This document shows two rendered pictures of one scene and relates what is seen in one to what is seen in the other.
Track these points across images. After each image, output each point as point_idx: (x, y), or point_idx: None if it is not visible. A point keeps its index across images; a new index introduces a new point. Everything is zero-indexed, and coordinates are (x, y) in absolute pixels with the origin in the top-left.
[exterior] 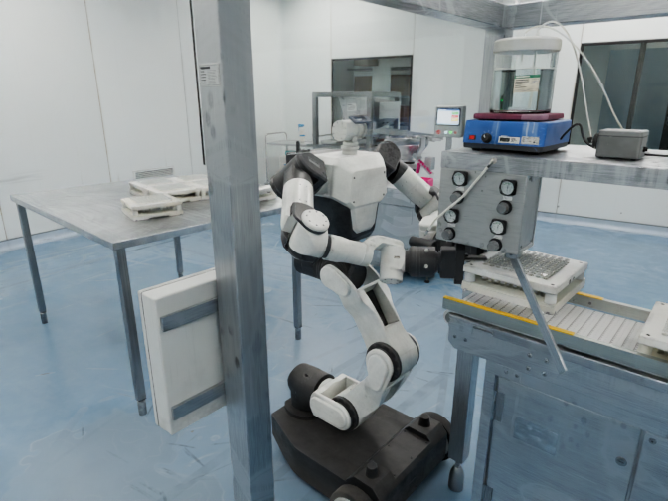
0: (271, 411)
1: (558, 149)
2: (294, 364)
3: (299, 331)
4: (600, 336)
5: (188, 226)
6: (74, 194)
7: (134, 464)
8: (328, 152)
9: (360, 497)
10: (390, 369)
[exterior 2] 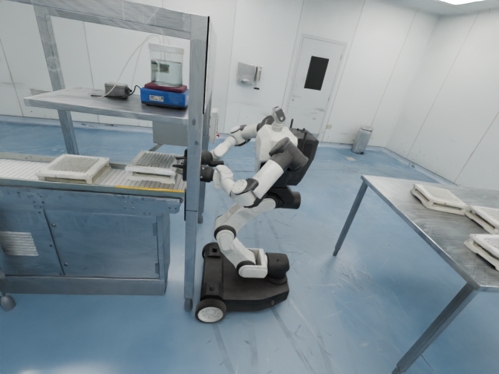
0: (303, 290)
1: (145, 105)
2: (348, 337)
3: (396, 369)
4: (120, 177)
5: (387, 197)
6: None
7: (301, 240)
8: (290, 131)
9: (212, 243)
10: None
